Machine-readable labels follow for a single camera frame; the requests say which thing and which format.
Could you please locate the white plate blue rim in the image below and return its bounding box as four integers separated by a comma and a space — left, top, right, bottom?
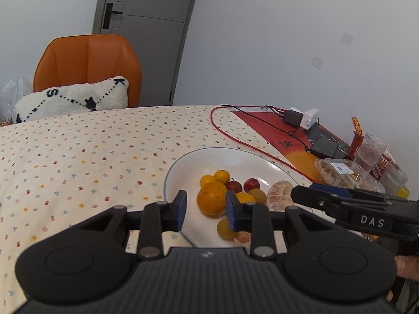
164, 148, 309, 249

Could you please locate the small kumquat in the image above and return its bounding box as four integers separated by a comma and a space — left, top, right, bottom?
214, 169, 230, 185
200, 174, 216, 189

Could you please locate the clear plastic food container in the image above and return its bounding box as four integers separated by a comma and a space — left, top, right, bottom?
314, 158, 386, 194

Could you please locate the green-brown small fruit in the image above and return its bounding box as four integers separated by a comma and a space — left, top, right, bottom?
217, 218, 238, 241

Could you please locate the dark red jujube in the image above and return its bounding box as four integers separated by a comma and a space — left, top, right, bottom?
243, 178, 260, 192

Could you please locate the peeled pomelo segment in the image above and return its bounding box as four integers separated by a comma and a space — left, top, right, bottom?
233, 231, 251, 248
266, 181, 294, 212

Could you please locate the small kumquat lower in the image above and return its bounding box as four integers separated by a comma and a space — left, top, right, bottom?
200, 174, 216, 189

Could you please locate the floral patterned tablecloth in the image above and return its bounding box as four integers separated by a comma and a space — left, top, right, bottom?
1, 106, 313, 313

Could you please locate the orange leather chair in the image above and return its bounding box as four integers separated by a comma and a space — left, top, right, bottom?
33, 34, 142, 108

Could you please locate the white plastic bag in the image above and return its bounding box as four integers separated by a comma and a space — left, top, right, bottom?
1, 76, 33, 123

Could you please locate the small kumquat upper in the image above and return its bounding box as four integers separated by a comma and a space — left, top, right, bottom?
214, 169, 230, 185

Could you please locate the black door handle lock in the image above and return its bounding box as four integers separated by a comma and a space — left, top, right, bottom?
102, 2, 123, 30

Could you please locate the black power adapter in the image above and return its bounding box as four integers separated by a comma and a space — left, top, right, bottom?
283, 109, 303, 128

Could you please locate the white fluffy patterned pillow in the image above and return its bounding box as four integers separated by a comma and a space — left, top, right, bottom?
16, 76, 129, 123

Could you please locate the person's right hand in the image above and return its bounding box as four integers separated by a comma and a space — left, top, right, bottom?
394, 255, 419, 307

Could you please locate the red paper mat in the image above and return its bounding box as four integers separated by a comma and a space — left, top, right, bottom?
232, 107, 346, 182

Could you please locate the clear plastic cup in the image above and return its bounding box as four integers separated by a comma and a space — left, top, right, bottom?
354, 133, 386, 173

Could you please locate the white power adapter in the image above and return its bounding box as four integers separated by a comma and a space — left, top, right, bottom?
290, 107, 319, 130

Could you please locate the black device box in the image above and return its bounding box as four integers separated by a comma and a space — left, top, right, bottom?
310, 138, 339, 160

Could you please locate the red cable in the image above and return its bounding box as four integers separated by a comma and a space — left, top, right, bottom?
210, 105, 316, 184

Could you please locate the large orange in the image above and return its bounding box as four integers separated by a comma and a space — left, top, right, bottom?
235, 192, 256, 203
196, 182, 227, 216

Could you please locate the red jujube on plate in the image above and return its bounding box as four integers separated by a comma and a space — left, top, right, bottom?
226, 180, 243, 194

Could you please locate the grey door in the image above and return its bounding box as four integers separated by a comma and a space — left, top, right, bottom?
93, 0, 195, 106

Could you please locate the brown small fruit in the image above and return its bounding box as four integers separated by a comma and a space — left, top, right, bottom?
248, 189, 266, 204

